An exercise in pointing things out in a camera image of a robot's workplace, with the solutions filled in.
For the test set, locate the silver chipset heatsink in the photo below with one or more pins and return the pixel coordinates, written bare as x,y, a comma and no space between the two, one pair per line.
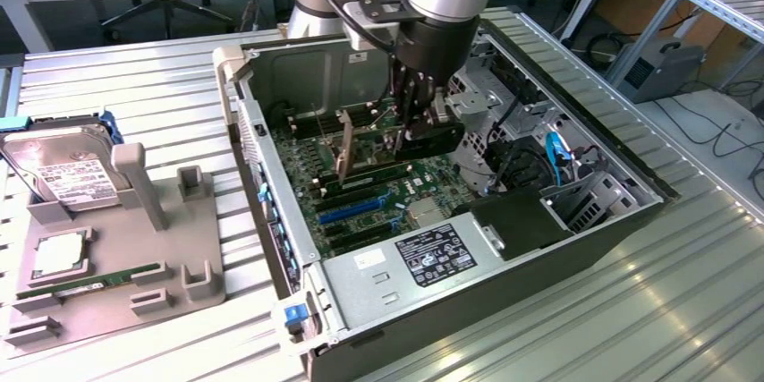
424,212

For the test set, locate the black expansion slot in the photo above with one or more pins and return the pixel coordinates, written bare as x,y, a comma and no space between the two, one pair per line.
364,239
345,201

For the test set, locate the black office chair base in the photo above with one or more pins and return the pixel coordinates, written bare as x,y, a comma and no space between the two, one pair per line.
167,11

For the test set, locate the blue disk carrier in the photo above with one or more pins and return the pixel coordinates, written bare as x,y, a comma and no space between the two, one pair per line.
109,127

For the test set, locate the silver hard disk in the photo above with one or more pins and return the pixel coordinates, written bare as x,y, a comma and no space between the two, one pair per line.
65,163

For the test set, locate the green RAM stick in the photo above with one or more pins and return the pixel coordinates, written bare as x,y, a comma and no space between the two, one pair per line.
89,284

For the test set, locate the blue expansion slot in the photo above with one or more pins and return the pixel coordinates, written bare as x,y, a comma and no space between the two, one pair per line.
352,211

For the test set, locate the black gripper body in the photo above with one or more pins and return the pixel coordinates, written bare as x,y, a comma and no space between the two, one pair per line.
439,51

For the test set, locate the thin metal locking lever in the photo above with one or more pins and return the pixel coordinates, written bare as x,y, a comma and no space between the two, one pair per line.
319,124

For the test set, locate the blue case latch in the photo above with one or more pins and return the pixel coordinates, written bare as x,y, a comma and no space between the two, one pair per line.
293,314

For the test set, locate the aluminium frame rack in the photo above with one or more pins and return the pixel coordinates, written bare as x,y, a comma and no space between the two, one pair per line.
716,2

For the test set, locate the open PC case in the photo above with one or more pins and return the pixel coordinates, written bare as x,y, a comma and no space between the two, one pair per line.
537,292

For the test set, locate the green motherboard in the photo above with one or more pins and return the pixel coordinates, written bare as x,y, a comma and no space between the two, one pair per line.
429,176

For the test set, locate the silver CPU chip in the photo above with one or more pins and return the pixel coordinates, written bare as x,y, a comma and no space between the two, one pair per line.
59,254

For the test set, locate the silver power supply unit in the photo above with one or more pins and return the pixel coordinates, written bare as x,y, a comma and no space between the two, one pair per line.
381,279

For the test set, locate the silver metal disk bay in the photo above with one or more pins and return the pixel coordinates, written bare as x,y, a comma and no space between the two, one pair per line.
477,102

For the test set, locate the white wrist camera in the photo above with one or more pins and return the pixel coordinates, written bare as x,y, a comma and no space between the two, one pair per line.
372,28

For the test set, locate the green graphics card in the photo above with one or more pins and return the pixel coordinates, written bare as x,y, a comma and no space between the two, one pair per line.
429,142

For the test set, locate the grey parts rack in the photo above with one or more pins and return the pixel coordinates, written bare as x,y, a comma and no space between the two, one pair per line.
119,310

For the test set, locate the black plastic shroud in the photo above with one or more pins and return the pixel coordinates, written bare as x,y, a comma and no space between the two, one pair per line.
513,221

